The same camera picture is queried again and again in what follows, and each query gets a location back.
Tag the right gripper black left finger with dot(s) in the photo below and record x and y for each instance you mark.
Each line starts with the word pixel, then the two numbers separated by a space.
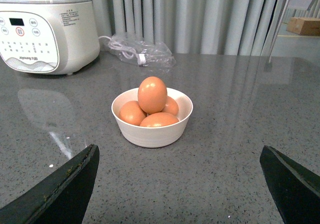
pixel 60 198

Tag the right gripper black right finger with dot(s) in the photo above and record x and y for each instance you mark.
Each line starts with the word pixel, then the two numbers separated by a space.
pixel 294 188

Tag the brown egg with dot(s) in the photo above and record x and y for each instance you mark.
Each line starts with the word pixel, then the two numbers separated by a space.
pixel 152 95
pixel 159 119
pixel 171 106
pixel 132 113

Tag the cardboard box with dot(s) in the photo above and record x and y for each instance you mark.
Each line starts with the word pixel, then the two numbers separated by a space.
pixel 308 26

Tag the white bowl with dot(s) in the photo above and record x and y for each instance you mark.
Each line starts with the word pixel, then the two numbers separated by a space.
pixel 153 137

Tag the clear plastic bag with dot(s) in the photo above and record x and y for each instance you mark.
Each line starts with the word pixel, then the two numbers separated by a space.
pixel 132 49

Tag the white Joyoung blender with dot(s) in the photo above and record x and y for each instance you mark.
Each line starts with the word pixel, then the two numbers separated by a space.
pixel 48 36

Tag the metal tripod leg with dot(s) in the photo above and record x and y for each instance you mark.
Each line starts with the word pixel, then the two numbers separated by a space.
pixel 279 22

